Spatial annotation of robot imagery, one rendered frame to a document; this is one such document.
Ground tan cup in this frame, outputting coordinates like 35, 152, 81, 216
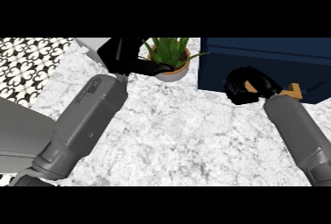
242, 80, 304, 102

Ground navy blue open drawer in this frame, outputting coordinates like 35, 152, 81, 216
196, 37, 331, 105

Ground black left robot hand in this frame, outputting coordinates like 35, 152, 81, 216
96, 37, 176, 77

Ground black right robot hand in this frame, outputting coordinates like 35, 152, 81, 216
221, 66, 285, 106

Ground green potted plant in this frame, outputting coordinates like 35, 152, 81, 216
140, 37, 211, 83

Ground grey block appliance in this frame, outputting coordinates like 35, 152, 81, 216
0, 97, 57, 175

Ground pale grey box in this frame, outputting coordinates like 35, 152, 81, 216
74, 37, 113, 67

